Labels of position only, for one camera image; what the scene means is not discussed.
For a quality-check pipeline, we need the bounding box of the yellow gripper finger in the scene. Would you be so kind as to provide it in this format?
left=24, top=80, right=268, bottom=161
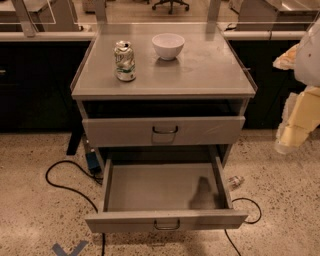
left=273, top=45, right=298, bottom=70
left=274, top=86, right=320, bottom=154

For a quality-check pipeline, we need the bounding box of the grey drawer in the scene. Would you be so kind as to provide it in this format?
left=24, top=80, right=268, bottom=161
left=82, top=116, right=245, bottom=147
left=86, top=157, right=248, bottom=233

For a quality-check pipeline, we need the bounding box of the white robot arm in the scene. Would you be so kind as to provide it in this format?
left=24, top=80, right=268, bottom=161
left=273, top=20, right=320, bottom=154

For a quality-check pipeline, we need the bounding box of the grey metal drawer cabinet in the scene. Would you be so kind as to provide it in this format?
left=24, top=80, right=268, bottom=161
left=72, top=23, right=256, bottom=160

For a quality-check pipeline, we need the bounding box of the dark right lab bench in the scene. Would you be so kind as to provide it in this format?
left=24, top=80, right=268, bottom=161
left=226, top=39, right=305, bottom=129

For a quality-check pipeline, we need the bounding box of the dark lab bench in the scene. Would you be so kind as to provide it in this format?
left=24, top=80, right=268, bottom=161
left=0, top=36, right=92, bottom=132
left=226, top=39, right=305, bottom=129

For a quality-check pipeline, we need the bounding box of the clear plastic bottle on floor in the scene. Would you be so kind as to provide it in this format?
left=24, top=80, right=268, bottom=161
left=228, top=176, right=245, bottom=191

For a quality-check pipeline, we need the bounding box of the white ceramic bowl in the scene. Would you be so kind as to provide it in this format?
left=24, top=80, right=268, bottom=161
left=152, top=33, right=185, bottom=60

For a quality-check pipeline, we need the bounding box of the black office chair base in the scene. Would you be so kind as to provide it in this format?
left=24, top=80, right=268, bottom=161
left=151, top=0, right=190, bottom=15

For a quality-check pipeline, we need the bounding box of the crushed green soda can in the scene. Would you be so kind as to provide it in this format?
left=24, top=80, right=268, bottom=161
left=114, top=40, right=136, bottom=82

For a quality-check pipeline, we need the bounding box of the blue power adapter box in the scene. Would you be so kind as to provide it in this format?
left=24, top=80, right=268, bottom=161
left=85, top=151, right=101, bottom=174

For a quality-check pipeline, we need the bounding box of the dark left lab bench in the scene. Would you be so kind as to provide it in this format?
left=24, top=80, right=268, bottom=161
left=0, top=36, right=92, bottom=132

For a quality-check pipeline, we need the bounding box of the black cable right floor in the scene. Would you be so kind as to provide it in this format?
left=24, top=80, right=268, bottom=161
left=224, top=197, right=263, bottom=256

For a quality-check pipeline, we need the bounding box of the black cable floor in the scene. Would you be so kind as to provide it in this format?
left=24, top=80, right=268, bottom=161
left=45, top=160, right=107, bottom=256
left=224, top=197, right=263, bottom=256

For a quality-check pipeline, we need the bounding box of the black cable left floor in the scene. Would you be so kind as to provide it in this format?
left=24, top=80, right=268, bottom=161
left=45, top=160, right=107, bottom=256

